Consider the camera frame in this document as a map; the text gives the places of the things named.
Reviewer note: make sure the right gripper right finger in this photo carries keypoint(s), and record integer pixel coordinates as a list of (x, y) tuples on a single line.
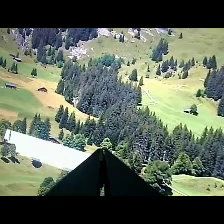
[(126, 181)]

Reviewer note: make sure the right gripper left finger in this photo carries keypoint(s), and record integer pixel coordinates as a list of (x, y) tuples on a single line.
[(83, 180)]

